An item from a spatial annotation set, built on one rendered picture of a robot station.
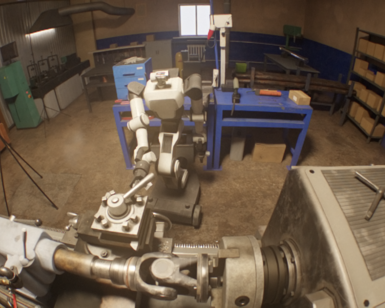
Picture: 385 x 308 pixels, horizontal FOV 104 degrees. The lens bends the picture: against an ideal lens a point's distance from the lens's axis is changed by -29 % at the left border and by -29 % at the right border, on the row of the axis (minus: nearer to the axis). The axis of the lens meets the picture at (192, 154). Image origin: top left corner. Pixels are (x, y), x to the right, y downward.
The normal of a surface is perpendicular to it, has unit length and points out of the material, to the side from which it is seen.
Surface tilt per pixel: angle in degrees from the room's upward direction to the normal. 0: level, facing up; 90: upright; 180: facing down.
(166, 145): 57
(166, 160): 43
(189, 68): 90
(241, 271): 13
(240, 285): 30
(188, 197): 0
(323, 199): 0
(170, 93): 67
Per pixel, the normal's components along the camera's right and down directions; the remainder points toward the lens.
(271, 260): -0.01, -0.89
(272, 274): -0.03, -0.54
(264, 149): -0.11, 0.60
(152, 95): -0.09, 0.23
